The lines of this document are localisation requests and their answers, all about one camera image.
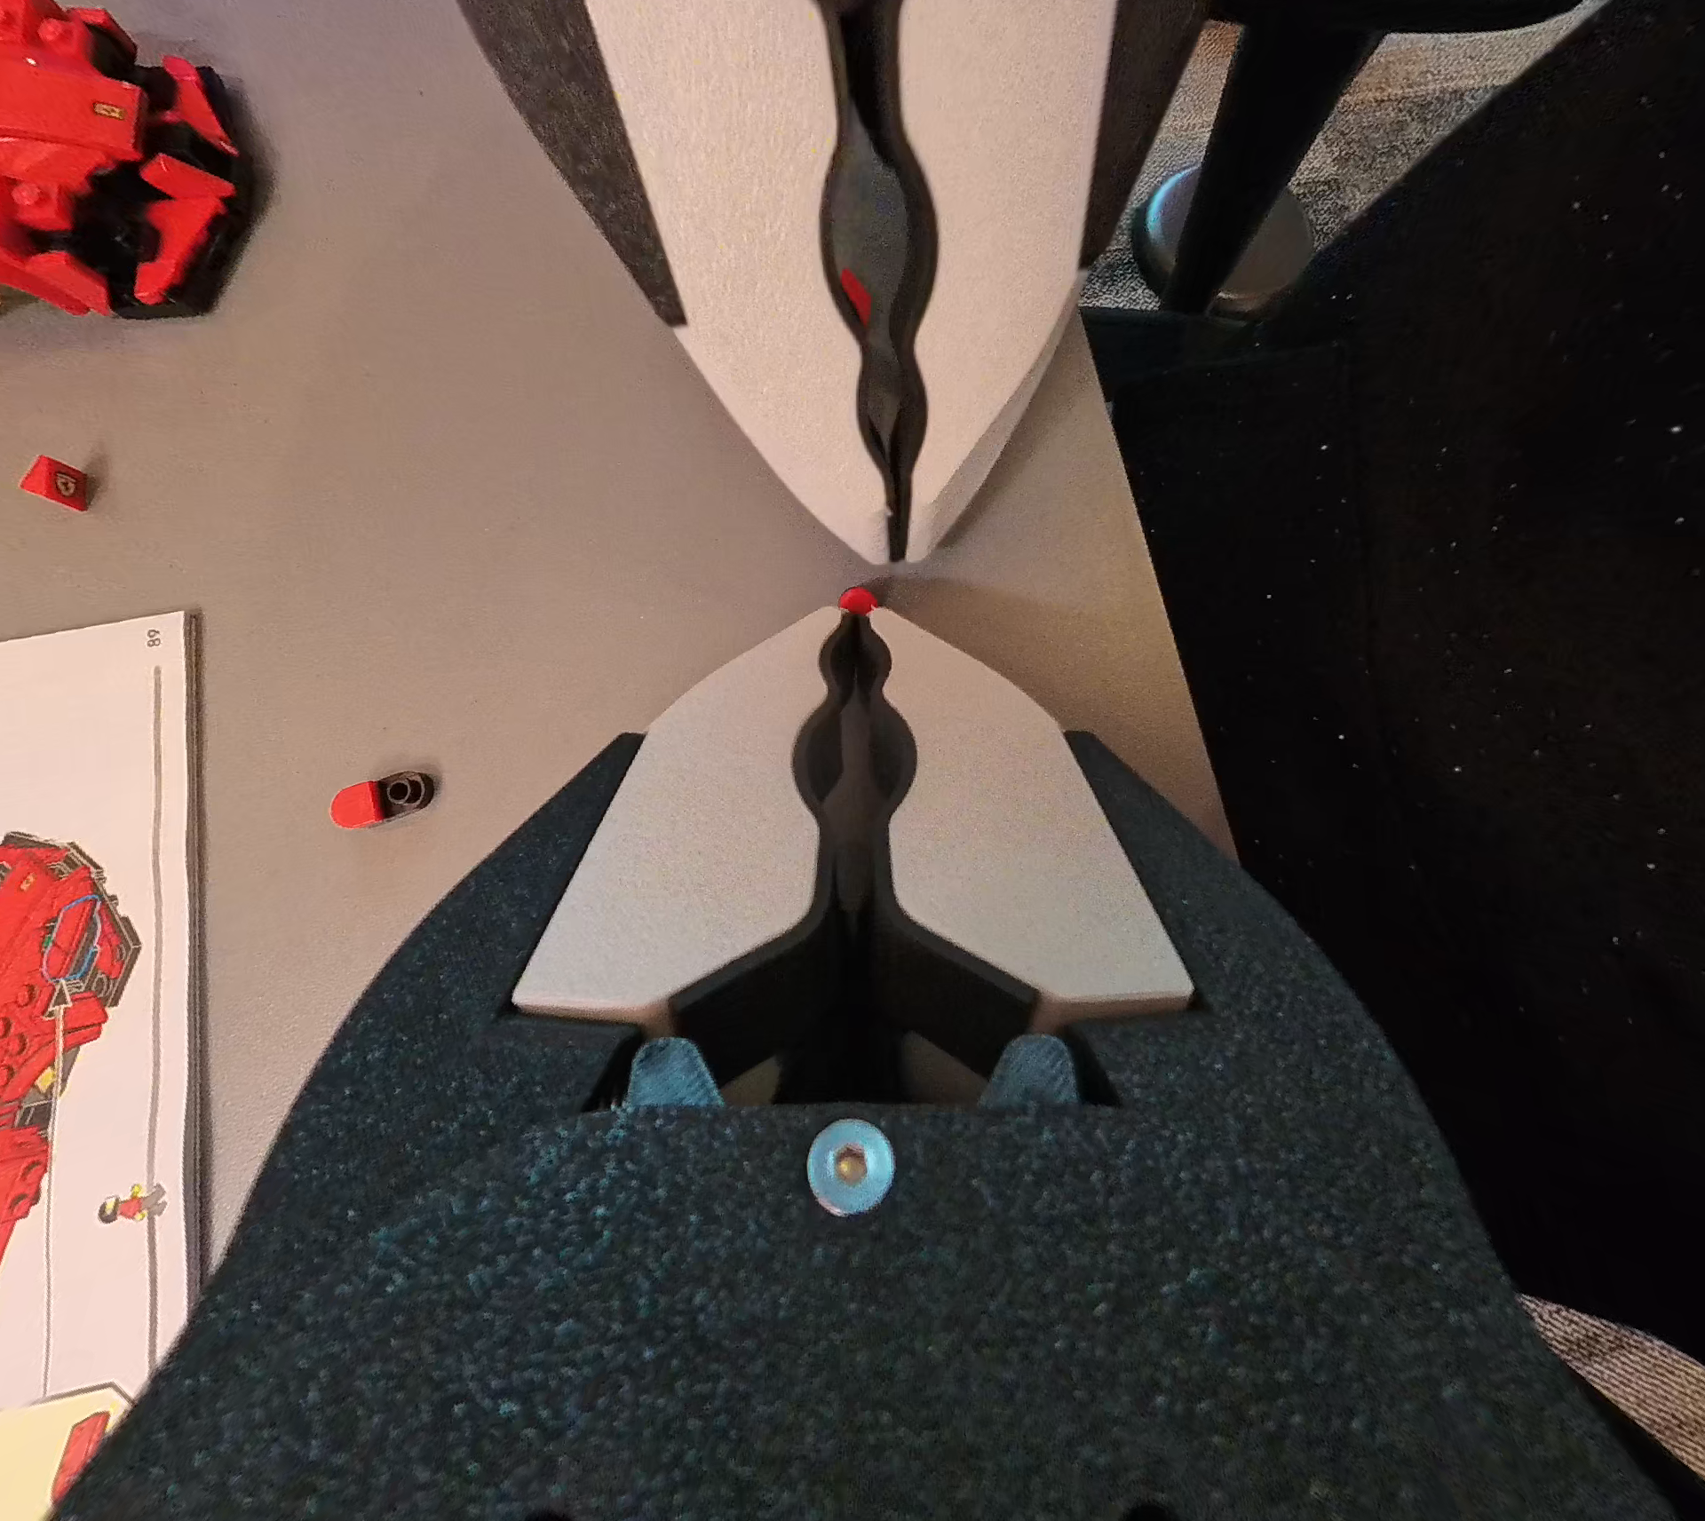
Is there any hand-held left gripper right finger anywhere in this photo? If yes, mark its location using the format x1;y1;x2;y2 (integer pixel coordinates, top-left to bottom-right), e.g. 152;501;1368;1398
859;613;1195;1032

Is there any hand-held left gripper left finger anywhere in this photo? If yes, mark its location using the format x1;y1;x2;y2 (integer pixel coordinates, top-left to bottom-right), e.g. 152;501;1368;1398
511;605;869;1022

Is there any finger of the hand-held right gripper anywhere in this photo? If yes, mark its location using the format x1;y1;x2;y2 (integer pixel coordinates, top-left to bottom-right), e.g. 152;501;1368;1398
881;0;1143;560
566;0;910;564

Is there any red lego car model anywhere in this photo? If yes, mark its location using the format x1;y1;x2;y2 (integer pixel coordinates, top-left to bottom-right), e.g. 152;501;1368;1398
0;0;256;323

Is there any lego instruction booklet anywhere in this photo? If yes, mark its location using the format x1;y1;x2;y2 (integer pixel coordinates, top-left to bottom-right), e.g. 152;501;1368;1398
0;609;204;1423

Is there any silver round chair base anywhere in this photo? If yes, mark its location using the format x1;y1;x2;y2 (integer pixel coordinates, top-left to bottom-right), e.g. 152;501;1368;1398
1130;169;1316;319

